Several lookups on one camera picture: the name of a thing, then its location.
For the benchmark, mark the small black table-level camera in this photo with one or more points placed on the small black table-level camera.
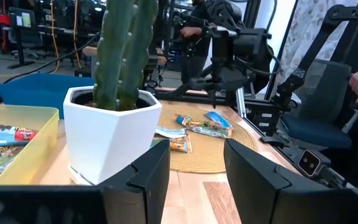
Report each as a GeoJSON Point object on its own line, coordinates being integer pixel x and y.
{"type": "Point", "coordinates": [309, 162]}

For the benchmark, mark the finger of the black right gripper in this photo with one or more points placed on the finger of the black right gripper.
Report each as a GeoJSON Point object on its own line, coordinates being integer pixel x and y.
{"type": "Point", "coordinates": [213, 98]}

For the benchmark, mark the silver white granola bar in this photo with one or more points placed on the silver white granola bar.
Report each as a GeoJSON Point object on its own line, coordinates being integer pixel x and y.
{"type": "Point", "coordinates": [171, 132]}

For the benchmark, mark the round woven straw mat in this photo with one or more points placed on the round woven straw mat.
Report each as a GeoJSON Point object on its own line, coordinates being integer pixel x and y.
{"type": "Point", "coordinates": [210, 152]}

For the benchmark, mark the blue red granola bar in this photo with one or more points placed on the blue red granola bar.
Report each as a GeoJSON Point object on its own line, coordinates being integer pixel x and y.
{"type": "Point", "coordinates": [8, 137]}

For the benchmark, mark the light blue granola bar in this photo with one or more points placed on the light blue granola bar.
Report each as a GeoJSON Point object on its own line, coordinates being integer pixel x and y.
{"type": "Point", "coordinates": [219, 119]}

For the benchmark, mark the orange blue granola bar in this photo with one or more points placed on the orange blue granola bar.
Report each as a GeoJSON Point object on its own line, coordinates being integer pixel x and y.
{"type": "Point", "coordinates": [182, 143]}

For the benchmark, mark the silver aluminium bracket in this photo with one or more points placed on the silver aluminium bracket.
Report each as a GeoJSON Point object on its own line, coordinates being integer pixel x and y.
{"type": "Point", "coordinates": [241, 102]}

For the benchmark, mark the black office chair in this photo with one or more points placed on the black office chair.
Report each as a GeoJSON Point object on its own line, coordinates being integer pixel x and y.
{"type": "Point", "coordinates": [315, 130]}

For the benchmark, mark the black standing desk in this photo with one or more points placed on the black standing desk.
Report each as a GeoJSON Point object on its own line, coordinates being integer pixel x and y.
{"type": "Point", "coordinates": [26, 31]}

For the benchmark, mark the person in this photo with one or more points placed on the person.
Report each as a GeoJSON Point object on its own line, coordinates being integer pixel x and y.
{"type": "Point", "coordinates": [194, 53]}

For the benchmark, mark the green red granola bar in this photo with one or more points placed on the green red granola bar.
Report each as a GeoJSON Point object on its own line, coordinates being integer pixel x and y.
{"type": "Point", "coordinates": [210, 129]}

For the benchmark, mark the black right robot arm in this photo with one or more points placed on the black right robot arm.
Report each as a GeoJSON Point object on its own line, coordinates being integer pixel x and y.
{"type": "Point", "coordinates": [222, 46]}

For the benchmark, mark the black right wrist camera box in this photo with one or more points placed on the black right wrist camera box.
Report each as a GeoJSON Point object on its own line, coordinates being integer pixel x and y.
{"type": "Point", "coordinates": [252, 45]}

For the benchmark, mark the tall green cactus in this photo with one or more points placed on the tall green cactus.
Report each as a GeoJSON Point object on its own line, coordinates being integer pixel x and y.
{"type": "Point", "coordinates": [117, 56]}

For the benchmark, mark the translucent yellow plastic bin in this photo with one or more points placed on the translucent yellow plastic bin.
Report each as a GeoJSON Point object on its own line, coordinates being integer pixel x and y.
{"type": "Point", "coordinates": [42, 140]}

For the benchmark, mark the white hexagonal plant pot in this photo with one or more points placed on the white hexagonal plant pot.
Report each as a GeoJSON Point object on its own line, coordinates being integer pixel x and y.
{"type": "Point", "coordinates": [110, 140]}

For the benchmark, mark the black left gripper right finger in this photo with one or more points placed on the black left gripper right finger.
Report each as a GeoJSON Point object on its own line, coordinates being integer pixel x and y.
{"type": "Point", "coordinates": [291, 205]}

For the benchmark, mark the patterned white cloth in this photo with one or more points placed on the patterned white cloth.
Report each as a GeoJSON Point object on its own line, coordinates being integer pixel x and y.
{"type": "Point", "coordinates": [303, 31]}

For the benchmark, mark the blue plastic bin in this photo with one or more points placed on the blue plastic bin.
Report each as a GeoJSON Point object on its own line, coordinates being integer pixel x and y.
{"type": "Point", "coordinates": [42, 93]}

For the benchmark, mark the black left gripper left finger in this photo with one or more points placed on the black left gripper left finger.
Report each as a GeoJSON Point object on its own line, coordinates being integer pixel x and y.
{"type": "Point", "coordinates": [73, 205]}

